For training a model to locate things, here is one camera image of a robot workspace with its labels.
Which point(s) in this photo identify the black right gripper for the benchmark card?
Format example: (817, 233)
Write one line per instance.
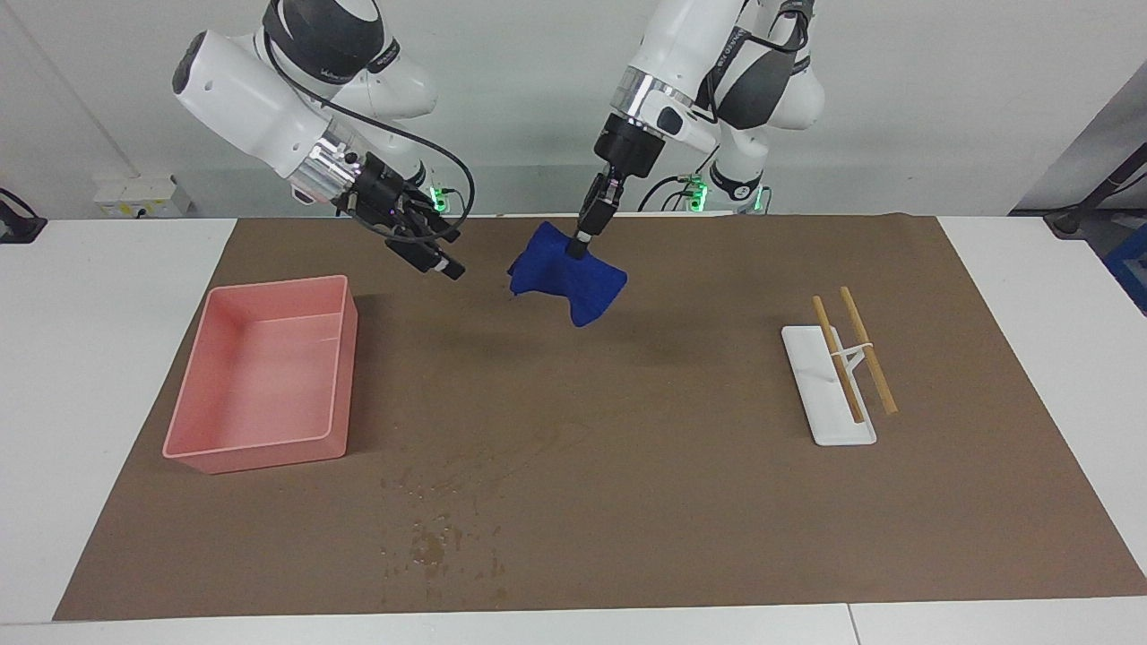
(376, 193)

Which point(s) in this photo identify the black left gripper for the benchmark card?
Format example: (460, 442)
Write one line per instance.
(627, 143)

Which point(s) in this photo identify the blue towel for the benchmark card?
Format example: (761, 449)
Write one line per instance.
(573, 282)

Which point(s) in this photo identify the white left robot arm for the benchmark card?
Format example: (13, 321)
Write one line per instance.
(699, 54)

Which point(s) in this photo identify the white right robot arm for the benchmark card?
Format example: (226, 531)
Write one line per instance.
(251, 98)

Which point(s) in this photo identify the white towel rack base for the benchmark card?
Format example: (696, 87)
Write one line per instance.
(829, 403)

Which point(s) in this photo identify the pink plastic bin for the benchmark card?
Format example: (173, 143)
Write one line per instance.
(260, 376)

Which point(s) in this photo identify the brown table mat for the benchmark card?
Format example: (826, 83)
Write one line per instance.
(627, 502)

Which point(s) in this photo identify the short wooden rack rod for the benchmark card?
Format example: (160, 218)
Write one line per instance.
(838, 358)

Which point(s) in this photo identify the long wooden rack rod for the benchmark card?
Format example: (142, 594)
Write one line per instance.
(874, 358)

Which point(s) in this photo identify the black clamp on table edge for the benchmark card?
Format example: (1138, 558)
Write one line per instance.
(16, 224)

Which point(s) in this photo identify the black stand with pole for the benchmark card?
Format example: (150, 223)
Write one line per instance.
(1089, 202)

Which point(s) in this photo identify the blue crate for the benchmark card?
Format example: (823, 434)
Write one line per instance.
(1131, 269)

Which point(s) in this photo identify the white wall socket box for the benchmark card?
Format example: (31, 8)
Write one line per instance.
(139, 195)

